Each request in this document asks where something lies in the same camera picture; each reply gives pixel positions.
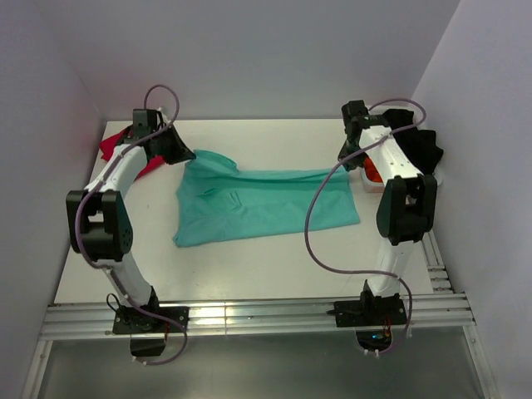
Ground teal t-shirt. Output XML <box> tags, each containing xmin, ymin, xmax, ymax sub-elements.
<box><xmin>173</xmin><ymin>150</ymin><xmax>360</xmax><ymax>248</ymax></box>

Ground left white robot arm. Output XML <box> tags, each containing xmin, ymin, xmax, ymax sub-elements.
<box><xmin>66</xmin><ymin>107</ymin><xmax>195</xmax><ymax>332</ymax></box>

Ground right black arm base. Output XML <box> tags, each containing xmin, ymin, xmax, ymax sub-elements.
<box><xmin>326</xmin><ymin>300</ymin><xmax>407</xmax><ymax>352</ymax></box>

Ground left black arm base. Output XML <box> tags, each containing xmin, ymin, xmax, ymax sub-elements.
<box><xmin>112</xmin><ymin>306</ymin><xmax>181</xmax><ymax>360</ymax></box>

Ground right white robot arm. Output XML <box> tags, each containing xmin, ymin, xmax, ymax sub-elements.
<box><xmin>338</xmin><ymin>100</ymin><xmax>437</xmax><ymax>325</ymax></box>

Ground folded red t-shirt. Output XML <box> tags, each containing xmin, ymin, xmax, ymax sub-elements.
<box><xmin>99</xmin><ymin>128</ymin><xmax>165</xmax><ymax>180</ymax></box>

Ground orange t-shirt in basket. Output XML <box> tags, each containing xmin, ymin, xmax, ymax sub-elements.
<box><xmin>363</xmin><ymin>157</ymin><xmax>382</xmax><ymax>183</ymax></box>

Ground white plastic basket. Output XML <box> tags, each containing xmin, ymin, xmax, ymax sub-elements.
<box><xmin>342</xmin><ymin>100</ymin><xmax>435</xmax><ymax>192</ymax></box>

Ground black t-shirt in basket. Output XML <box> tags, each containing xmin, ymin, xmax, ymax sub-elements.
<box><xmin>383</xmin><ymin>109</ymin><xmax>444</xmax><ymax>175</ymax></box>

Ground aluminium mounting rail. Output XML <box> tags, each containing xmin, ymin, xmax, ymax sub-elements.
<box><xmin>39</xmin><ymin>232</ymin><xmax>477</xmax><ymax>342</ymax></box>

